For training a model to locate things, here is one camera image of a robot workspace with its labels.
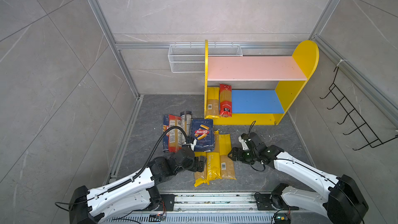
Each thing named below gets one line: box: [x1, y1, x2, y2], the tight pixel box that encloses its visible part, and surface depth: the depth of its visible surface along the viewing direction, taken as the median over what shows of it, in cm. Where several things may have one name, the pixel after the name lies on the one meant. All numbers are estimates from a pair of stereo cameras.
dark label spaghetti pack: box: [180, 110, 193, 137], surface depth 103 cm
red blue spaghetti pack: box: [162, 114, 183, 153], surface depth 92 cm
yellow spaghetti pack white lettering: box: [206, 151, 222, 186], surface depth 83 cm
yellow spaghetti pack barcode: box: [218, 133, 237, 180], surface depth 85 cm
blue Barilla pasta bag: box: [191, 119, 215, 152], surface depth 90 cm
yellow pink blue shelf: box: [204, 39, 320, 126], surface depth 87 cm
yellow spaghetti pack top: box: [205, 86, 220, 120], surface depth 92 cm
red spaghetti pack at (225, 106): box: [219, 84, 233, 118], surface depth 97 cm
